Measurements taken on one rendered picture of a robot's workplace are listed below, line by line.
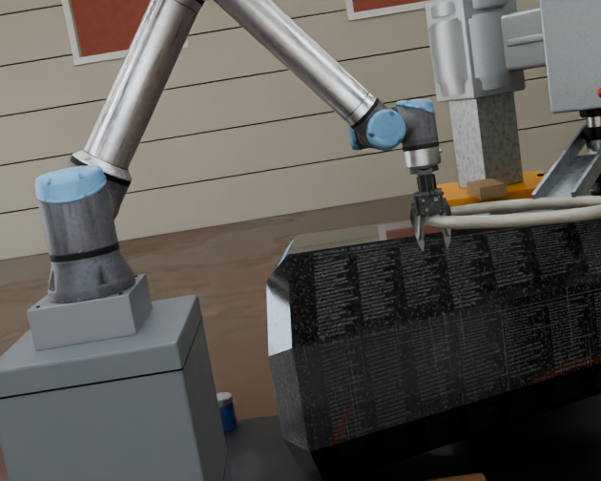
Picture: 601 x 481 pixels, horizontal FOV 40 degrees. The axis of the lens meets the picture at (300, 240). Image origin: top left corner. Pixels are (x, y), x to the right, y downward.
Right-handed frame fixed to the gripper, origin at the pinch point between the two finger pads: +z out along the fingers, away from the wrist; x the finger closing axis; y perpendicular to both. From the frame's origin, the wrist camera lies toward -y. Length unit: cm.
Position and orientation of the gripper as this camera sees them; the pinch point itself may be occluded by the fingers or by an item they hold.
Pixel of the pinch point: (434, 243)
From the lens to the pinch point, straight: 215.5
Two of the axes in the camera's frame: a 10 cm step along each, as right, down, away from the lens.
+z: 1.6, 9.8, 1.3
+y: -1.2, 1.5, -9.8
